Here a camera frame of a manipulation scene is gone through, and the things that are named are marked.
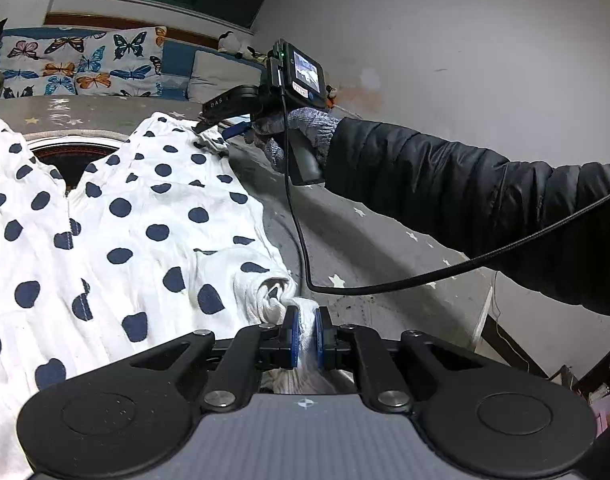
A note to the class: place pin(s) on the round induction hob in table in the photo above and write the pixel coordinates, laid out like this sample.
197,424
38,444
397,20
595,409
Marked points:
72,150

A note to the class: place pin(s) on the butterfly print cushion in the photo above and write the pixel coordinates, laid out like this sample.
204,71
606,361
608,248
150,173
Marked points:
116,63

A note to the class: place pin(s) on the right hand knitted glove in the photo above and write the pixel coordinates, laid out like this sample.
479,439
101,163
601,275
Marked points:
317,126

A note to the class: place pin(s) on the right forearm black jacket sleeve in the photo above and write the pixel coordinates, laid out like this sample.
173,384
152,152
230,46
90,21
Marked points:
475,200

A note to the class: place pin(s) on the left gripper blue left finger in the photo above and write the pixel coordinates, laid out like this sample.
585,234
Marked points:
252,352

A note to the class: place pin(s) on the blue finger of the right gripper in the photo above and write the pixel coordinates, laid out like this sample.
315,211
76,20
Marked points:
238,101
236,129

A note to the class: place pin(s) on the white navy polka dot garment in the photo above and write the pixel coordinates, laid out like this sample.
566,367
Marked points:
157,239

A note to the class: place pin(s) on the white grey pillow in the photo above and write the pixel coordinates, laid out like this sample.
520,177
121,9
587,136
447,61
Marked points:
213,74

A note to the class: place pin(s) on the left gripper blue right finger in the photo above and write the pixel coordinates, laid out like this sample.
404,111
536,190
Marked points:
360,351

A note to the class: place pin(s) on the white black plush toy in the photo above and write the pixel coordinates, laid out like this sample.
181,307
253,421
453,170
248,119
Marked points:
231,44

